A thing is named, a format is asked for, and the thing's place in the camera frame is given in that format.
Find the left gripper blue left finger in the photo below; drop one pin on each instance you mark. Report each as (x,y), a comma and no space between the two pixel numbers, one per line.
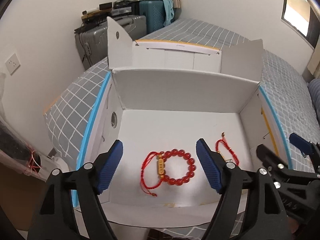
(106,165)

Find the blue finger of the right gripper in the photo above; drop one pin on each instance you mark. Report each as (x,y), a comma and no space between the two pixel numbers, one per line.
(305,147)
(275,166)

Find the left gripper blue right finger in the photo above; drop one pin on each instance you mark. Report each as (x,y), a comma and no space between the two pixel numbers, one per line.
(212,163)

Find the blue striped pillow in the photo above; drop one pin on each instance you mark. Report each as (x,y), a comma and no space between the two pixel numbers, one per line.
(314,90)

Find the grey checked bed cover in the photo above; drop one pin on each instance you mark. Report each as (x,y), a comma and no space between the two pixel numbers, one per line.
(287,108)

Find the white cardboard box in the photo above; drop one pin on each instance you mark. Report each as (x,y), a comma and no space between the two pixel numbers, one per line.
(166,92)

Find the clear plastic bag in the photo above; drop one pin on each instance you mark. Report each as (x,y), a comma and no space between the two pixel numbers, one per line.
(18,154)

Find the grey hard suitcase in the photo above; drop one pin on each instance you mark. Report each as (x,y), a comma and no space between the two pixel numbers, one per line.
(91,39)

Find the window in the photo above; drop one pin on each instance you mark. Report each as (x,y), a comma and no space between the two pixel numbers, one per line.
(301,17)

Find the teal hard suitcase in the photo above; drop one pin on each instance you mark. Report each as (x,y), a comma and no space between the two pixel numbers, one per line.
(154,13)

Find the teal cloth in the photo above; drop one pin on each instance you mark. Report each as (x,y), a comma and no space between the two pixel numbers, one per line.
(169,12)

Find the white wall socket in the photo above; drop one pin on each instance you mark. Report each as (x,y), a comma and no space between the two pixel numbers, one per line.
(12,64)

